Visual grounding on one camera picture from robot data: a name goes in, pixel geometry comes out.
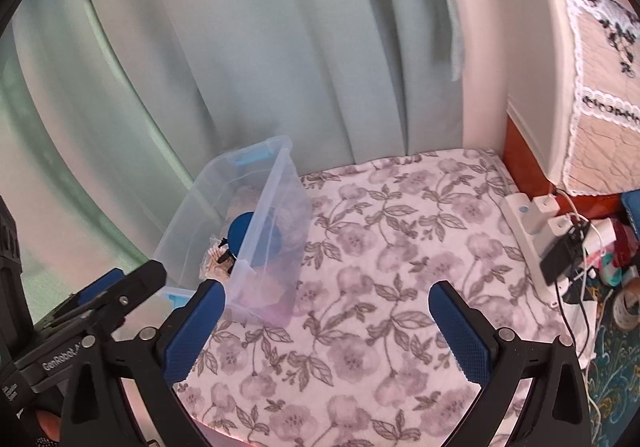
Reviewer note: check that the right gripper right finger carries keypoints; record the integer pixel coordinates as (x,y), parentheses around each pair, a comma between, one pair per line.
(556,410)

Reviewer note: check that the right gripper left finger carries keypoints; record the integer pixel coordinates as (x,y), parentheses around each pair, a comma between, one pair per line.
(96,410)

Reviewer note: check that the bag of cotton swabs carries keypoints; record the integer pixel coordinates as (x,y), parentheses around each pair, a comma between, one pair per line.
(218,261)

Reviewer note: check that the blue round ball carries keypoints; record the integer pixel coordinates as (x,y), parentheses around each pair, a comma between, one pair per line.
(258,243)

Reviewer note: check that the black small device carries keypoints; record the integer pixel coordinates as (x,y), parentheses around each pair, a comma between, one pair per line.
(564,257)

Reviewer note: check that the white charger plug lower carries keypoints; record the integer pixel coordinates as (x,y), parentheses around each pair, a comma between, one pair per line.
(558,226)

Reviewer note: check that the white charger plug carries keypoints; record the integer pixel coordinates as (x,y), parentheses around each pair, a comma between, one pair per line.
(541,209)
(558,226)

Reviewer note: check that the floral grey white blanket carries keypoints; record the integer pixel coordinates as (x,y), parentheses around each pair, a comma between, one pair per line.
(361,362)

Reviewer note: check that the white power strip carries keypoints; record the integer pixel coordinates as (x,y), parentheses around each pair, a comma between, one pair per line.
(514,208)

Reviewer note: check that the white charger plug upper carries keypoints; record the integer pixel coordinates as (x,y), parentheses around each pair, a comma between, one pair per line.
(541,209)

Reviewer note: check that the clear plastic storage bin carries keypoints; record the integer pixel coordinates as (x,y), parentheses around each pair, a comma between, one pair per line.
(262,179)

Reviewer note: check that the quilted lace trimmed cover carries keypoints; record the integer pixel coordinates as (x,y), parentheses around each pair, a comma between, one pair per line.
(602,155)

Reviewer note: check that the pale green curtain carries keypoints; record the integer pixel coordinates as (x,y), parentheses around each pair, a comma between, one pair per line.
(111,108)

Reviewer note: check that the white appliance cabinet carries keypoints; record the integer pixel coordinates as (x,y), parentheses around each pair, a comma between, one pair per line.
(518,67)

